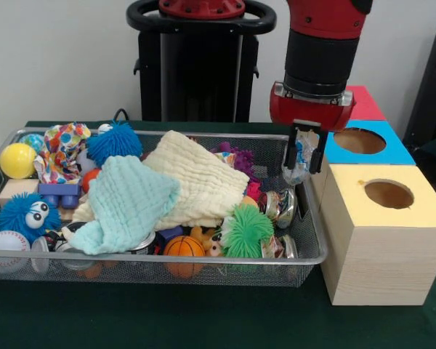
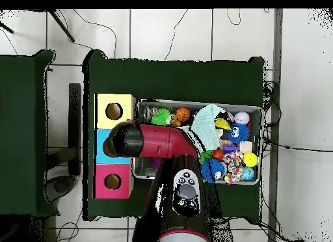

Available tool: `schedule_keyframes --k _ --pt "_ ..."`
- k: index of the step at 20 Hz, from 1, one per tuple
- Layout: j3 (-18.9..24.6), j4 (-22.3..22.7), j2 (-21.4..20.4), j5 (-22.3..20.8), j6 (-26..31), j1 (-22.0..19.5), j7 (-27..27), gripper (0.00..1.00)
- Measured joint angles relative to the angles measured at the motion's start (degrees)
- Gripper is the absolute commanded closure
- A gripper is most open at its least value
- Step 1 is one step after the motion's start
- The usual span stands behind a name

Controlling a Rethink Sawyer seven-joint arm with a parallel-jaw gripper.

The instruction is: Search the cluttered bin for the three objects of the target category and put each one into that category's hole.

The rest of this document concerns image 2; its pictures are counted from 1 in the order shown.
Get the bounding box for thin black cable loop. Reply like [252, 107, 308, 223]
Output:
[226, 9, 242, 26]

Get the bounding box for black upright panel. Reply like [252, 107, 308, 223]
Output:
[68, 83, 82, 176]

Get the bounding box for multicolour patterned fabric bow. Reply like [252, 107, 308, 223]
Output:
[222, 150, 245, 185]

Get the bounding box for dark green tablecloth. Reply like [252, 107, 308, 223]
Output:
[82, 49, 266, 224]
[0, 49, 60, 217]

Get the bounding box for small blue globe ball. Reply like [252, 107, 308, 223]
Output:
[241, 167, 255, 181]

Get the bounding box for black cable with connector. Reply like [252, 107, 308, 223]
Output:
[261, 136, 333, 153]

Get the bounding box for grey rounded base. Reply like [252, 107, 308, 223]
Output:
[45, 174, 77, 204]

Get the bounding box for short black tripod leg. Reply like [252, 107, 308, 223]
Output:
[0, 20, 14, 34]

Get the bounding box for thin black floor cable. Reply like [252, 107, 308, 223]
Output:
[57, 9, 117, 59]
[164, 9, 189, 61]

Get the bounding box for mint waffle cloth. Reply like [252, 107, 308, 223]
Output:
[189, 103, 226, 153]

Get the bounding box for plain wooden block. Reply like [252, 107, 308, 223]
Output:
[239, 141, 254, 154]

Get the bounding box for yellow plastic ball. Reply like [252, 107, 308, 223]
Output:
[242, 152, 259, 168]

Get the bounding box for blue spiky ball with eyes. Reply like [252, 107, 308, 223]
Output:
[227, 122, 251, 144]

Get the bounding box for yellow cheese wedge toy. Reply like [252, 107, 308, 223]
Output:
[214, 118, 232, 131]

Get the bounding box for wooden box with three holes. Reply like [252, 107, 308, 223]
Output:
[92, 92, 136, 200]

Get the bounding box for green spiky ball toy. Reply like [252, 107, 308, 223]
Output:
[151, 108, 172, 126]

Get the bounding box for black cable bundle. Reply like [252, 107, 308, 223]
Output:
[261, 80, 282, 128]

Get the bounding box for small blue spiky ball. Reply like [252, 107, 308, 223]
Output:
[200, 158, 227, 183]

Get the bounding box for orange toy basketball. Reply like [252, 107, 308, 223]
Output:
[176, 107, 191, 122]

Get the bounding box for white toy baseball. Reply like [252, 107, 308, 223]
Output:
[233, 111, 250, 125]

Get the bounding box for grey floor rail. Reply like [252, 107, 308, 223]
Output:
[267, 8, 284, 242]

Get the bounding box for long black tripod leg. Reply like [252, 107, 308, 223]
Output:
[47, 9, 75, 43]

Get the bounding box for shallow mesh bin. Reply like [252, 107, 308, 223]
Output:
[131, 98, 263, 186]

